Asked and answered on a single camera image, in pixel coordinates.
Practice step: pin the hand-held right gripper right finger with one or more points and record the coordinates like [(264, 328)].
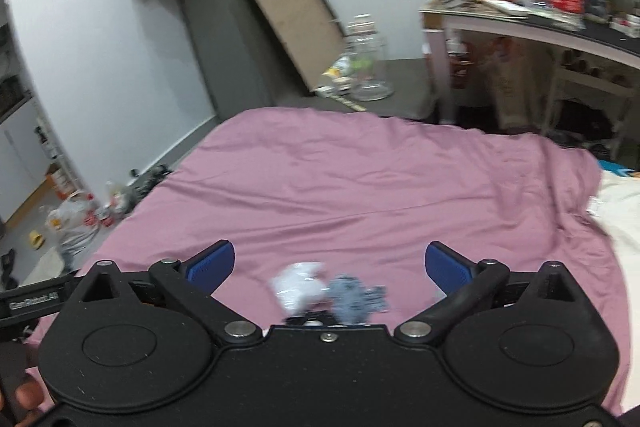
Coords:
[(447, 268)]

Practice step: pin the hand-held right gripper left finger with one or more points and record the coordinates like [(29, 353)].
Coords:
[(210, 264)]

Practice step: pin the grey pink plush toy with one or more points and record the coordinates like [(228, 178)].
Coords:
[(350, 299)]

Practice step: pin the person's left hand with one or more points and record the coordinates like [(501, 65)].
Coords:
[(25, 396)]

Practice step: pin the black sandal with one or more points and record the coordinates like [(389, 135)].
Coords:
[(7, 267)]

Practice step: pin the yellow slipper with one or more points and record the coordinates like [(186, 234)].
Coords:
[(36, 239)]

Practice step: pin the white plastic bag red print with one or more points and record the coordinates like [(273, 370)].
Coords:
[(75, 227)]

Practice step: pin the pink bed sheet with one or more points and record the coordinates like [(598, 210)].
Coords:
[(350, 187)]

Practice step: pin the white cabinet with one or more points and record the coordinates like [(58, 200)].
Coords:
[(20, 157)]

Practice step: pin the white storage rack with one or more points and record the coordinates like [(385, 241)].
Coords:
[(57, 157)]

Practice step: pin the white pillow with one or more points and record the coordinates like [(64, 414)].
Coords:
[(622, 257)]

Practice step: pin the brown paper bag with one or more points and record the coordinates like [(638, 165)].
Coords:
[(517, 82)]

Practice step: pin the clear water jug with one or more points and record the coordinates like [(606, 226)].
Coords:
[(367, 57)]

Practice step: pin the white green bottle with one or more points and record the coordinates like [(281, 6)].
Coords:
[(342, 68)]

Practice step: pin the grey door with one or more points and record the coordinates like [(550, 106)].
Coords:
[(210, 32)]

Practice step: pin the black framed cardboard tray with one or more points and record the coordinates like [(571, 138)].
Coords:
[(292, 27)]

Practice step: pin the white desk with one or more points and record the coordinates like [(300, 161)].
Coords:
[(550, 34)]

